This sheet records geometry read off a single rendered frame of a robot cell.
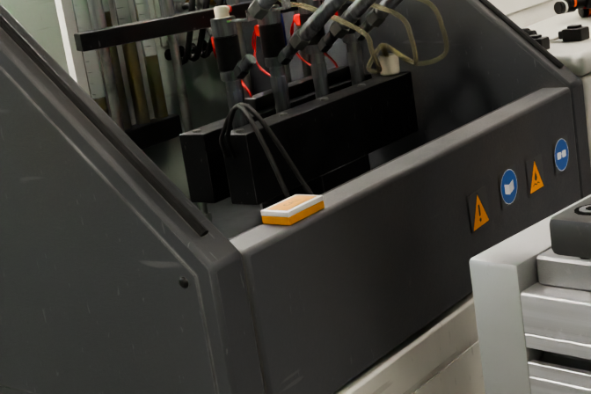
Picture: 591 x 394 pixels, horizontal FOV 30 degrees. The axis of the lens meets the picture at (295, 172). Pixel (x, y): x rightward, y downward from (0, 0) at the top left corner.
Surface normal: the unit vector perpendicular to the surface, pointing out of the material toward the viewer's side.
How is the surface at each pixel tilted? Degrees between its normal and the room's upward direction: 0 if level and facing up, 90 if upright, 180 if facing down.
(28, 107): 90
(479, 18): 90
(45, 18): 90
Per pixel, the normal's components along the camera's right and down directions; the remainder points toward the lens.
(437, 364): 0.79, 0.02
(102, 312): -0.60, 0.27
